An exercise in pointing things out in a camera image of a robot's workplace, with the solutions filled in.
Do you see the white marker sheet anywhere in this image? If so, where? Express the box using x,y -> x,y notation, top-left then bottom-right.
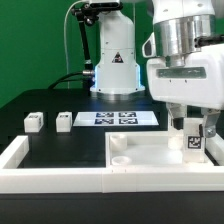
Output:
74,111 -> 158,126

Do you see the white square tabletop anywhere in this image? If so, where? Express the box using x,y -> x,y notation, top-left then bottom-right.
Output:
105,131 -> 224,167

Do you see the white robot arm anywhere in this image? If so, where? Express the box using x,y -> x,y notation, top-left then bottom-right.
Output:
90,0 -> 224,138

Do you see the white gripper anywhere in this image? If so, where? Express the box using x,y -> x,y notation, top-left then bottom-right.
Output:
142,34 -> 224,138

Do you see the white U-shaped fence wall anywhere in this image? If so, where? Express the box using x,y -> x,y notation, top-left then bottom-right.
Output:
0,136 -> 224,194

